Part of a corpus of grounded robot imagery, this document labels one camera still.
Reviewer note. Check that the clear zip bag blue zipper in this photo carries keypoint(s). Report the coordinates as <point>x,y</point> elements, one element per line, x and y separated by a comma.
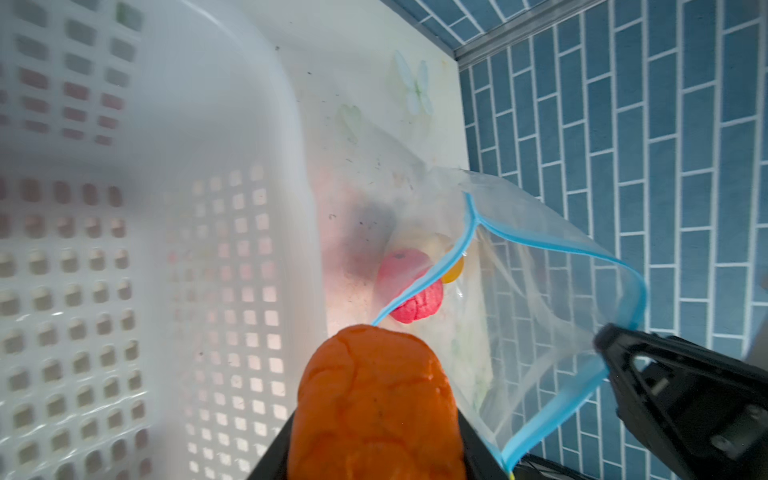
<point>515,331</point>

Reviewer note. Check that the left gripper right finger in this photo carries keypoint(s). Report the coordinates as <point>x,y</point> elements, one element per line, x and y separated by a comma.
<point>479,463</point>

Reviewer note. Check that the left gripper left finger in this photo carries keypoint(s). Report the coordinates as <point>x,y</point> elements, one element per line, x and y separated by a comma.
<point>274,464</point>

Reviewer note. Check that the orange toy tangerine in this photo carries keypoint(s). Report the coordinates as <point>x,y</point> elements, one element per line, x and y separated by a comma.
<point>375,404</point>

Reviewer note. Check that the white plastic perforated basket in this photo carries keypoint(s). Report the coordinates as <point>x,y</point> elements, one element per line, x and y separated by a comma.
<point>161,286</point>

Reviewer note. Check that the pink toy fruit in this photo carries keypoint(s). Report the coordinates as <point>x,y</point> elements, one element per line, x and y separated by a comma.
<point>405,290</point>

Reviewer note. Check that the yellow toy lemon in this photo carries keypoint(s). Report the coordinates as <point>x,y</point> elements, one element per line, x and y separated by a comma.
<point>455,271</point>

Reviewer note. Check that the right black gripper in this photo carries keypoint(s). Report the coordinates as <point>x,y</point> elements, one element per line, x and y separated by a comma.
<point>702,414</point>

